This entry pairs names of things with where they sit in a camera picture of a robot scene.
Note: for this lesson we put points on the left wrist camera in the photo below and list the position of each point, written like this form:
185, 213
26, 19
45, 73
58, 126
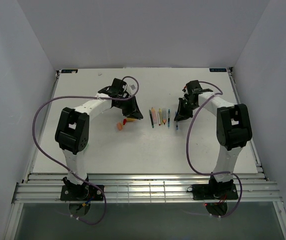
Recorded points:
119, 86

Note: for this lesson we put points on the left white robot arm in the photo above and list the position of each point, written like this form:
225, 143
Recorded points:
72, 133

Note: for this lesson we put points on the pink pencil-shaped pen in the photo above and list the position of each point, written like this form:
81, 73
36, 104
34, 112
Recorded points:
154, 116

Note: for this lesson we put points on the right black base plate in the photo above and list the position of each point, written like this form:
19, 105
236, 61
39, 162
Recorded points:
204, 192

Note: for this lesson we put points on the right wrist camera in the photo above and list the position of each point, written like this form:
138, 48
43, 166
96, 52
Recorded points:
193, 87

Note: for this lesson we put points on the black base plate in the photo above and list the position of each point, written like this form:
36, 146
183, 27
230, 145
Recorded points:
83, 194
204, 192

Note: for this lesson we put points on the aluminium rail frame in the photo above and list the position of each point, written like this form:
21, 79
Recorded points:
145, 171

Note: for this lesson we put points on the blue corner label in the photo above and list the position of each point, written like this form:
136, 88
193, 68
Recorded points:
217, 70
69, 71

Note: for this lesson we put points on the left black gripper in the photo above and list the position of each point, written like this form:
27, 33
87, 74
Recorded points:
133, 111

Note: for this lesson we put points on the right blue corner label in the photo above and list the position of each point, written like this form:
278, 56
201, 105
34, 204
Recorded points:
217, 70

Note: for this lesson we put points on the orange highlighter pen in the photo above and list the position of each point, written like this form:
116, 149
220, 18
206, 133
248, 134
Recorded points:
164, 115

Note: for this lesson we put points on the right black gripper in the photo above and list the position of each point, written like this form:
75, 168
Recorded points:
181, 115

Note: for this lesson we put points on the thin yellow pen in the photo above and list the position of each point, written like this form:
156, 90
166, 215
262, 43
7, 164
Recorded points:
160, 116

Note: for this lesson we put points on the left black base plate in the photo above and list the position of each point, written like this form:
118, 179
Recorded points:
83, 194

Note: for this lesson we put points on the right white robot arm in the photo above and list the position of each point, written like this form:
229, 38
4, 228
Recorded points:
233, 131

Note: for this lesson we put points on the orange highlighter cap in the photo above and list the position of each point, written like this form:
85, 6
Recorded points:
119, 126

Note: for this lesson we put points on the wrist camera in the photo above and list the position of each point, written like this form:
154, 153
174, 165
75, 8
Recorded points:
119, 86
193, 87

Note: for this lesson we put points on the teal gel pen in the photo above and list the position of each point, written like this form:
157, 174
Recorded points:
168, 118

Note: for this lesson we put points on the left blue corner label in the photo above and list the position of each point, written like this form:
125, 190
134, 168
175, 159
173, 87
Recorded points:
69, 71

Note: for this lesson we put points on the yellow-orange pen cap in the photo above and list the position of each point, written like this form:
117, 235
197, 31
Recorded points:
131, 119

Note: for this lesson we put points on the thin red-tipped pen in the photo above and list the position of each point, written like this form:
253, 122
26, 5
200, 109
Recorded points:
158, 117

